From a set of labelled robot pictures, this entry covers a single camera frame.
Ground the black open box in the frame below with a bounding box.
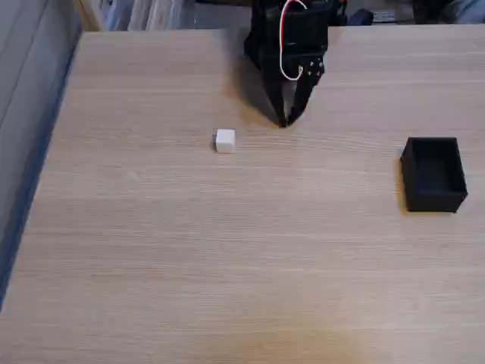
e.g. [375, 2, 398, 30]
[400, 136, 469, 214]

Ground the blue object with white label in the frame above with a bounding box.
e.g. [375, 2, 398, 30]
[347, 8, 396, 27]

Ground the white block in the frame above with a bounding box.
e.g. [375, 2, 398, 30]
[211, 128, 237, 155]

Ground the wooden post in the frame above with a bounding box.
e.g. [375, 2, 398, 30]
[73, 0, 106, 32]

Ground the blue grey fabric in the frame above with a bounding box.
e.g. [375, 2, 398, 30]
[411, 0, 485, 25]

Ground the white red gripper cable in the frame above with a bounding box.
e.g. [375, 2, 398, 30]
[278, 0, 308, 82]

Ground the pale hanging curtain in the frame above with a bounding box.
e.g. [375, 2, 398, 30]
[105, 0, 252, 32]

